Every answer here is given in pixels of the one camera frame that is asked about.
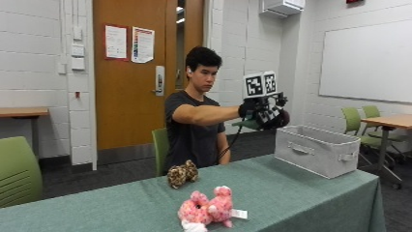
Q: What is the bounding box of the green tablecloth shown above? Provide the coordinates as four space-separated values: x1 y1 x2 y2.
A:
0 154 388 232

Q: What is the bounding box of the white paper with red edge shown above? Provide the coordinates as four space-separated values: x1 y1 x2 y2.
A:
104 24 129 61

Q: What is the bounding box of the white marker cube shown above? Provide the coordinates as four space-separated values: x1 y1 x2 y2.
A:
243 71 279 99

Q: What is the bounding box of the whiteboard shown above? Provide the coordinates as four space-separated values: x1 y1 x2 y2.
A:
319 18 412 104

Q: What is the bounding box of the grey fabric storage bin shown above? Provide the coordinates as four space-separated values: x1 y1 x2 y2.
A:
275 125 361 180

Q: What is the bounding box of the leopard print soft toy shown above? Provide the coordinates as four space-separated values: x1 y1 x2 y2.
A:
167 159 200 190

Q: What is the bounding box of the metal door handle plate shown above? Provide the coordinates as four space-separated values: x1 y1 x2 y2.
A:
151 65 167 98

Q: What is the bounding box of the dark soft toy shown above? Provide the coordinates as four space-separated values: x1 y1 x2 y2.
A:
267 109 292 131

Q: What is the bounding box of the wooden door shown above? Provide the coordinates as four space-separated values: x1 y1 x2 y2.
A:
92 0 179 151

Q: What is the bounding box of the wooden table with metal legs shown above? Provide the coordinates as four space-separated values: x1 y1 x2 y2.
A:
359 113 412 190

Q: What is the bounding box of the colourful paper notice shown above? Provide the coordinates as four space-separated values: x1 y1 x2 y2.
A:
131 26 156 64

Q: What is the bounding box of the white wall air unit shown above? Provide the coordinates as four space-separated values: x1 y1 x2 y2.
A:
259 0 307 19

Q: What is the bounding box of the green chair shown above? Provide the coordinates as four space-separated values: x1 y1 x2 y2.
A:
341 106 391 162
151 127 171 177
0 135 45 209
360 104 409 143

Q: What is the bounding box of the pink spotted soft toy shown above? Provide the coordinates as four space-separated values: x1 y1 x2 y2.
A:
176 185 249 232

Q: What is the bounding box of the black glove cable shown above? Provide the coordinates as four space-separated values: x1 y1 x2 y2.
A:
215 119 247 163

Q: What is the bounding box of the the person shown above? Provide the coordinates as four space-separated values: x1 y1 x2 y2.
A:
163 45 243 177

